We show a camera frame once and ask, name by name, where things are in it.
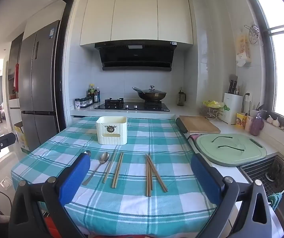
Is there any red hanging cloth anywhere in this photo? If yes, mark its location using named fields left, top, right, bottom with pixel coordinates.
left=14, top=64, right=19, bottom=93

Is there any window frame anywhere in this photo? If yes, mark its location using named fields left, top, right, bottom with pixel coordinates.
left=251, top=0, right=284, bottom=129

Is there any purple soap dispenser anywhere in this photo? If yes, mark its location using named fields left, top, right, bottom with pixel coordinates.
left=250, top=113, right=265, bottom=137

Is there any dark wok with lid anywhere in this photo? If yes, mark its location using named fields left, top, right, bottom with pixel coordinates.
left=132, top=85, right=167, bottom=102

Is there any green plastic cutting board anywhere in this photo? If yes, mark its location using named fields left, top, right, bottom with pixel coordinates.
left=196, top=133, right=267, bottom=167

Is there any black range hood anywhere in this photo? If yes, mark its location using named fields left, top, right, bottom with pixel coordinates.
left=94, top=40, right=178, bottom=71

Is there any teal hanging cloth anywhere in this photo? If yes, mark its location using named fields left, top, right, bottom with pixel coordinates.
left=267, top=192, right=283, bottom=208

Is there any steel sink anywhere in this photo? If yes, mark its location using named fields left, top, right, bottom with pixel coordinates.
left=240, top=154, right=284, bottom=197

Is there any hanging printed bag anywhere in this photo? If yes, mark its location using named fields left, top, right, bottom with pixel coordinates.
left=236, top=28, right=252, bottom=67

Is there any dark door frame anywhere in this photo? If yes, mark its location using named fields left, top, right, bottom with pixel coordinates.
left=0, top=0, right=79, bottom=132

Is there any hanging wire rack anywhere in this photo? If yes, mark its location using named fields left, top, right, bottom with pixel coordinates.
left=244, top=24, right=260, bottom=44

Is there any black burner grate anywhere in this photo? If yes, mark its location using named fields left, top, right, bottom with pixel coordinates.
left=144, top=100, right=163, bottom=109
left=105, top=97, right=124, bottom=109

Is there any wooden cutting board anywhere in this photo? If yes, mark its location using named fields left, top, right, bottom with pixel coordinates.
left=179, top=115, right=221, bottom=134

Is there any cream utensil holder box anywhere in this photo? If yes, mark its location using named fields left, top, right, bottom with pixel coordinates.
left=96, top=116, right=128, bottom=145

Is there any white knife block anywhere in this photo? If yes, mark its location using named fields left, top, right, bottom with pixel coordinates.
left=223, top=92, right=243, bottom=125

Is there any grey refrigerator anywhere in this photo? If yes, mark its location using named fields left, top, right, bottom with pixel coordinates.
left=18, top=20, right=60, bottom=154

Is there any dark glass kettle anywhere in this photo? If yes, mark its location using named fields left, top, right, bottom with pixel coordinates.
left=177, top=87, right=186, bottom=107

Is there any pink cup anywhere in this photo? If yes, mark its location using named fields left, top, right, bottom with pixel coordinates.
left=245, top=115, right=254, bottom=132

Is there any yellow cardboard box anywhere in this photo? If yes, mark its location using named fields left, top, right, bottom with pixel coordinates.
left=14, top=121, right=31, bottom=154

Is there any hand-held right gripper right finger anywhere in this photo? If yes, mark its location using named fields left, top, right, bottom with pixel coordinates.
left=190, top=154, right=284, bottom=238

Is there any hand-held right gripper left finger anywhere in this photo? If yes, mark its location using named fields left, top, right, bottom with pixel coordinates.
left=9, top=152, right=91, bottom=238

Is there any yellow packet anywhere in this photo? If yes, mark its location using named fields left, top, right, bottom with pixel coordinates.
left=236, top=112, right=248, bottom=129

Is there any white wall cabinet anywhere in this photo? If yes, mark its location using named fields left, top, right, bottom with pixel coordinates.
left=80, top=0, right=194, bottom=46

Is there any pink cloth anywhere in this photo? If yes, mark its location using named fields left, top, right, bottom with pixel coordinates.
left=187, top=134, right=201, bottom=152

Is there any wire fruit basket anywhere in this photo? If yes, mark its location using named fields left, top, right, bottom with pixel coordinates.
left=199, top=104, right=224, bottom=121

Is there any teal plaid tablecloth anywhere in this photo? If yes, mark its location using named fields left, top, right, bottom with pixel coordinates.
left=11, top=116, right=218, bottom=238

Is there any black glass cooktop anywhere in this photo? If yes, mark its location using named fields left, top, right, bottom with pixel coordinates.
left=94, top=102, right=170, bottom=111

